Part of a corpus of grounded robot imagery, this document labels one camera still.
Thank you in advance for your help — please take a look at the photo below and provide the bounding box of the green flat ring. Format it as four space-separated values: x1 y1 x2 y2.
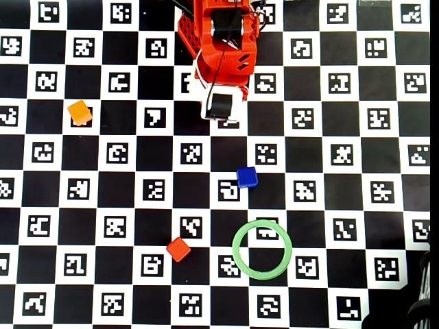
231 219 294 280

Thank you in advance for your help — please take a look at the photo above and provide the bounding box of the thin black camera cable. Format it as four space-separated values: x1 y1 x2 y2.
205 0 241 116

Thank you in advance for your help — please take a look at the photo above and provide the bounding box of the blue cube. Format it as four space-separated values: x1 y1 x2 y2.
236 166 259 189

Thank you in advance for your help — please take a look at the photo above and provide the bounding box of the orange cube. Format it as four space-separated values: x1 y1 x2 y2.
67 99 93 127

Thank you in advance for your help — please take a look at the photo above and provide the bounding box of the red cube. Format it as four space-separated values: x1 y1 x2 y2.
166 236 192 263

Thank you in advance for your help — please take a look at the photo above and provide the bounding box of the black white marker board mat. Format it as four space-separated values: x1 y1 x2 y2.
0 0 431 327

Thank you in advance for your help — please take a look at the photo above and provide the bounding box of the black ribbed flexible tripod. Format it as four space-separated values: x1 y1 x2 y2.
363 249 439 329

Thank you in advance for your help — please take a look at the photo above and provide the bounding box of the red lattice robot base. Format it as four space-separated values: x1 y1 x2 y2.
176 13 206 58

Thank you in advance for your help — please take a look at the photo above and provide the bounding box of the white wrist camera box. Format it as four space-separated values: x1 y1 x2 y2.
200 84 248 123

